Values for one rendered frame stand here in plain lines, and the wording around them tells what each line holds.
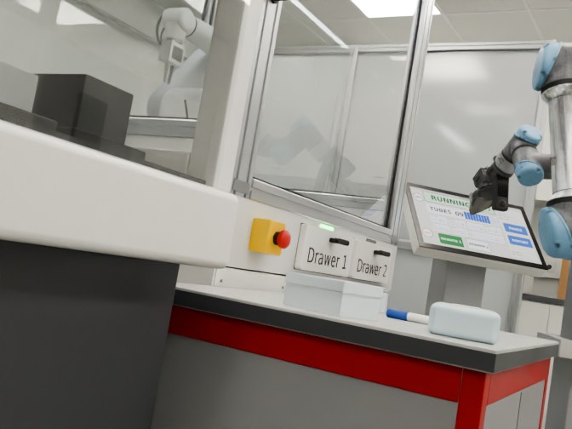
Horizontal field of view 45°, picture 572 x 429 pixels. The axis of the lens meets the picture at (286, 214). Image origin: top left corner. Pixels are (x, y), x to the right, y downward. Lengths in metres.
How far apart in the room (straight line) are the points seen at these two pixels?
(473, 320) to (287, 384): 0.28
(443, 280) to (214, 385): 1.57
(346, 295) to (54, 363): 0.41
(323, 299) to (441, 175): 2.45
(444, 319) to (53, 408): 0.51
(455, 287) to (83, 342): 1.85
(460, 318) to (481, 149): 2.46
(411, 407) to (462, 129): 2.61
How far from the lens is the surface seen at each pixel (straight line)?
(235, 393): 1.05
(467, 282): 2.56
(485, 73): 3.50
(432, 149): 3.46
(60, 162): 0.70
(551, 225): 1.63
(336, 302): 0.99
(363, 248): 1.97
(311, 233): 1.66
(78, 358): 0.86
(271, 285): 1.56
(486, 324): 0.97
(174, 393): 1.11
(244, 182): 1.41
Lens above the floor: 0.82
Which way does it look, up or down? 4 degrees up
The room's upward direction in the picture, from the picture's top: 9 degrees clockwise
